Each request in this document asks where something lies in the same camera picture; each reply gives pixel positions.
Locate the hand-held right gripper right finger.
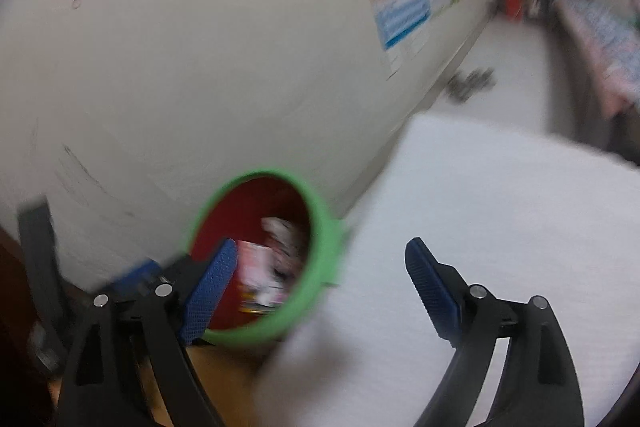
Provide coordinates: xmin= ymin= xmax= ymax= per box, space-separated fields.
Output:
xmin=405 ymin=236 xmax=586 ymax=427

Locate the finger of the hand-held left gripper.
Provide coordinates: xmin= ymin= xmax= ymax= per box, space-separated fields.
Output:
xmin=114 ymin=253 xmax=207 ymax=296

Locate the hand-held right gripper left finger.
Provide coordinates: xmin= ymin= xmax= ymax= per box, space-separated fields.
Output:
xmin=54 ymin=238 xmax=239 ymax=427

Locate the white snack box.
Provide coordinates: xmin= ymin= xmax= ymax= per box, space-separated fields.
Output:
xmin=239 ymin=241 xmax=292 ymax=314

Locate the red bin with green rim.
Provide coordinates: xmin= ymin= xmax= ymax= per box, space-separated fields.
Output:
xmin=184 ymin=167 xmax=347 ymax=349

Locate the dark brown wooden furniture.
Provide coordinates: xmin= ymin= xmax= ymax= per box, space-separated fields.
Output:
xmin=0 ymin=227 xmax=61 ymax=427

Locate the bed with plaid blanket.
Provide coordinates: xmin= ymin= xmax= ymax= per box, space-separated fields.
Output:
xmin=554 ymin=0 xmax=640 ymax=120

